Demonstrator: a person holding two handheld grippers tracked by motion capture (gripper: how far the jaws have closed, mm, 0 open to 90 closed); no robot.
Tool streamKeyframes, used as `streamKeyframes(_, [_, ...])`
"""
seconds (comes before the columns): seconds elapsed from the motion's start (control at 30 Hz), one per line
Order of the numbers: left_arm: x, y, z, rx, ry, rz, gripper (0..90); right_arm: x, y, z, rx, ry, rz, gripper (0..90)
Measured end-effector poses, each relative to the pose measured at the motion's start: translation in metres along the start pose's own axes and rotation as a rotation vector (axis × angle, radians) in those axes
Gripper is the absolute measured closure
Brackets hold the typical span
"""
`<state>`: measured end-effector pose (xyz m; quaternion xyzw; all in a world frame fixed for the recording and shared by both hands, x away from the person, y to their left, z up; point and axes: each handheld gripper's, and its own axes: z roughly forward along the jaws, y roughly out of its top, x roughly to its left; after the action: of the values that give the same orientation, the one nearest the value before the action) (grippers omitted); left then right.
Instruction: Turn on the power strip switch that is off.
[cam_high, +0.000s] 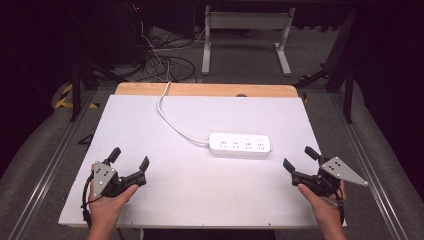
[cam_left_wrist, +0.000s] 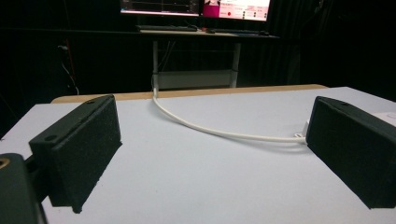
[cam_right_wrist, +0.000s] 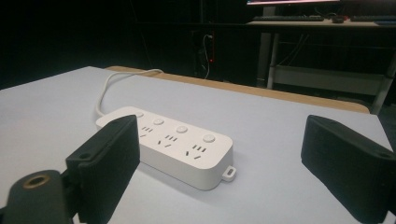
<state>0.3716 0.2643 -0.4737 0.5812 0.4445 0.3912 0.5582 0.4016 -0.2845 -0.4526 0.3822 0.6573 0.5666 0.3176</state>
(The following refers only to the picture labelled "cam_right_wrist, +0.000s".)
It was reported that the white power strip cable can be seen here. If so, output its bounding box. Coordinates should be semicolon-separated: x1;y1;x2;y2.
94;68;164;119

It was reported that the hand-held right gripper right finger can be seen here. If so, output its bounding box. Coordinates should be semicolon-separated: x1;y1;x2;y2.
300;114;396;224

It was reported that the black keyboard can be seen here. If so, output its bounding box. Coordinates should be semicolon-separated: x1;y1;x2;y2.
252;15;325;22
350;15;396;23

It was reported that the white hanging cable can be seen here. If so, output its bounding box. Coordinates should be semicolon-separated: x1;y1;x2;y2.
201;33;214;80

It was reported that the white power strip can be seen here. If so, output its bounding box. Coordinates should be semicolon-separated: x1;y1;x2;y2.
95;105;237;191

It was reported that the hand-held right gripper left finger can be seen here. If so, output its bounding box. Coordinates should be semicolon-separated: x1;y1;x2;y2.
64;114;141;224

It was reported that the desk with metal legs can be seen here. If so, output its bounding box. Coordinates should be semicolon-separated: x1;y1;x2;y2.
245;18;396;116

